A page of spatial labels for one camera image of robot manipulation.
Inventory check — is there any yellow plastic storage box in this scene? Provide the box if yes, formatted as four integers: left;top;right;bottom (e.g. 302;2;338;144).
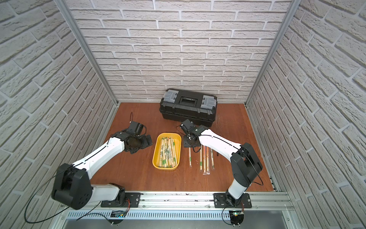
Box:
152;133;182;171

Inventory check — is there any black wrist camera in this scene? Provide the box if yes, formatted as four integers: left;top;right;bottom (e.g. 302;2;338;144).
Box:
180;119;196;135
126;121;144;136

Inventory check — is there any aluminium frame post right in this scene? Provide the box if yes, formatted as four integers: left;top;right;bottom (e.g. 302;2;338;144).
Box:
245;0;301;107

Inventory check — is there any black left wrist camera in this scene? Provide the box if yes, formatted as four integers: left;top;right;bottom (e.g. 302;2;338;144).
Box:
126;121;144;136

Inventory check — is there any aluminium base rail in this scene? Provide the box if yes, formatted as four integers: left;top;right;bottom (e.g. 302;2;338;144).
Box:
50;191;300;229

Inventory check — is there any green panda chopsticks pair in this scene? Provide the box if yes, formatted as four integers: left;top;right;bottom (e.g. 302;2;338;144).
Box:
210;148;215;170

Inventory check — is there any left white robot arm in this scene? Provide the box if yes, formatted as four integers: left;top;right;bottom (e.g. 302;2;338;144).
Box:
51;132;152;210

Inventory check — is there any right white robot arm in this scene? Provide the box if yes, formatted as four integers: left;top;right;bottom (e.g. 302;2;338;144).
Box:
181;126;263;207

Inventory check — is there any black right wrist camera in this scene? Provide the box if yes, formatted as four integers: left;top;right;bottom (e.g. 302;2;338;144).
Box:
180;119;196;135

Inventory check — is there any black plastic toolbox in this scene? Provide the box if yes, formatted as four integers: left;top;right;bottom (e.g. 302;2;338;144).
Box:
159;89;217;127

